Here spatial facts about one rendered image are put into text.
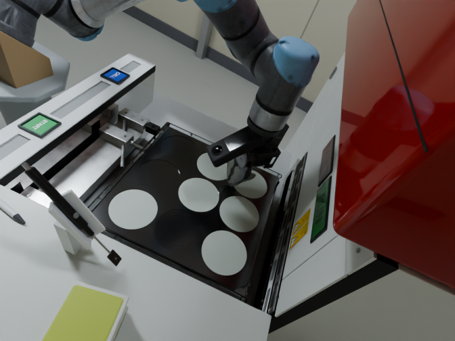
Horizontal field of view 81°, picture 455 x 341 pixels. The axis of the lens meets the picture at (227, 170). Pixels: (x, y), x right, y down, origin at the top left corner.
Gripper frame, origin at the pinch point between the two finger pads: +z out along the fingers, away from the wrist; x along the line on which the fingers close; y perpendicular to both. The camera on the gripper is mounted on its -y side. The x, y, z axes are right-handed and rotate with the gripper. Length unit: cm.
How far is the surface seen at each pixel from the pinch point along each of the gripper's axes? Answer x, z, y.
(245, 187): -1.2, 1.7, 4.9
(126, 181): 5.1, 1.8, -23.5
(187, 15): 257, 61, 70
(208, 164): 7.6, 1.8, -2.7
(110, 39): 251, 92, -7
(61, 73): 60, 10, -37
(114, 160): 13.5, 3.8, -25.4
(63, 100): 26.9, -4.2, -34.8
